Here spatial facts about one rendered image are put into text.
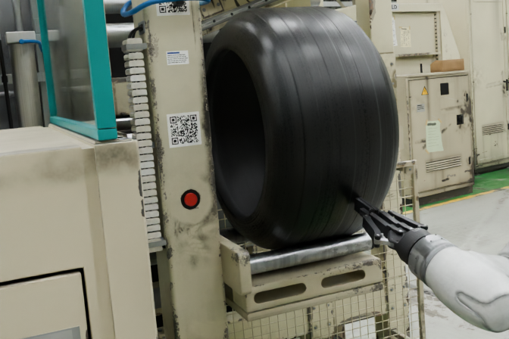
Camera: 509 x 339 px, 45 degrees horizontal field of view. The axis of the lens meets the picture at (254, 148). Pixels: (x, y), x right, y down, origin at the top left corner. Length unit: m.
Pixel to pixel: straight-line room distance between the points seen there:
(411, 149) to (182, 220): 4.73
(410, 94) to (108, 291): 5.44
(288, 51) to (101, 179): 0.78
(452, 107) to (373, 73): 5.04
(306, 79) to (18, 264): 0.82
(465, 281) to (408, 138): 4.92
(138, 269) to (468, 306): 0.62
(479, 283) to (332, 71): 0.53
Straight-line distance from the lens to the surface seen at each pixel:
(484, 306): 1.09
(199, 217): 1.44
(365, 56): 1.40
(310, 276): 1.47
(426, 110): 6.13
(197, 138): 1.41
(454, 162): 6.46
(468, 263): 1.12
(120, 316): 0.66
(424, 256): 1.18
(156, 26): 1.40
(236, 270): 1.39
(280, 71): 1.31
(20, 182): 0.62
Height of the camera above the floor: 1.32
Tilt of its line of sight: 6 degrees down
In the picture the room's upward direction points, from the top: 5 degrees counter-clockwise
